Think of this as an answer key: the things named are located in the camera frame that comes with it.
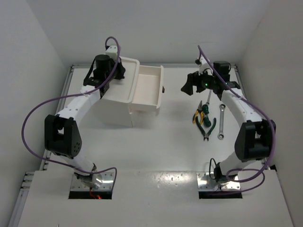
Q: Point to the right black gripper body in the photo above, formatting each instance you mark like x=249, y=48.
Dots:
x=205, y=82

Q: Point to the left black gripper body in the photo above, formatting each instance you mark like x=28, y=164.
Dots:
x=120, y=71

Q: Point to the green screwdriver orange tip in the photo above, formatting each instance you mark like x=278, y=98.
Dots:
x=205, y=109

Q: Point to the yellow handled pliers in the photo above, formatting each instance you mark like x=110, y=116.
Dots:
x=198, y=113

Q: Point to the small green screwdriver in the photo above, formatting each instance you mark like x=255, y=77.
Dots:
x=207, y=122

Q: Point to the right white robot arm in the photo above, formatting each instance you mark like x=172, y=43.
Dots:
x=256, y=138

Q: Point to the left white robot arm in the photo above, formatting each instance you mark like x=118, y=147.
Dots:
x=62, y=136

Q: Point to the short silver wrench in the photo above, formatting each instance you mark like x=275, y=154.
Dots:
x=209, y=97

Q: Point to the white drawer cabinet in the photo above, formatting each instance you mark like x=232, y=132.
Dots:
x=115, y=107

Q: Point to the long silver ratchet wrench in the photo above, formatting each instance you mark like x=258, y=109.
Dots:
x=221, y=123

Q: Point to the white front cover board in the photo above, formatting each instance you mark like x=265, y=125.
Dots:
x=151, y=199

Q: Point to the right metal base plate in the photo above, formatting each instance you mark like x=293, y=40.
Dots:
x=206, y=184

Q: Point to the metal base plate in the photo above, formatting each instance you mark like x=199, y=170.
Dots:
x=206, y=184
x=104, y=182

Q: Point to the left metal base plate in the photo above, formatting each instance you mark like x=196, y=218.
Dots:
x=104, y=182

